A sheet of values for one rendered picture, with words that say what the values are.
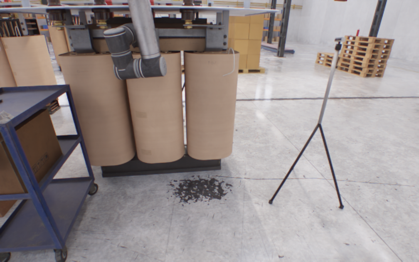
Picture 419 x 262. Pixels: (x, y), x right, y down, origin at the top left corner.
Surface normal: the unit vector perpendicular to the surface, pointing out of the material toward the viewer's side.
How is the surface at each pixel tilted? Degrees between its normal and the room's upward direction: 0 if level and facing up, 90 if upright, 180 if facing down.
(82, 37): 90
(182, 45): 90
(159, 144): 90
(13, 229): 0
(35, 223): 0
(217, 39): 90
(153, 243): 0
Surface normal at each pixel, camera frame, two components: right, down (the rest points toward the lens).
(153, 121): 0.17, 0.44
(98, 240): 0.02, -0.90
